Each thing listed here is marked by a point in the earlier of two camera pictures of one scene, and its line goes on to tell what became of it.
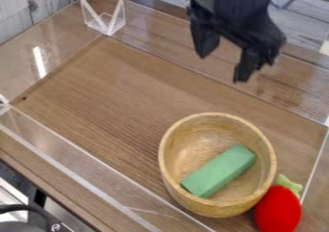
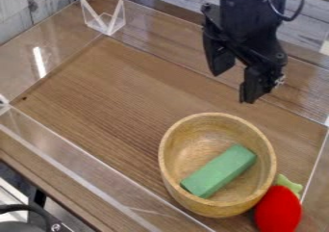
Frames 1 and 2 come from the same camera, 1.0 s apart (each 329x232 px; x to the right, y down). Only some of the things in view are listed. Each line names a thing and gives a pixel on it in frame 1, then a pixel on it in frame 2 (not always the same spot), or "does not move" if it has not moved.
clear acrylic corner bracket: x=106 y=23 does not move
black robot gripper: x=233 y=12 → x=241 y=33
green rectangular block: x=231 y=163 does not move
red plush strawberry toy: x=278 y=207 does not move
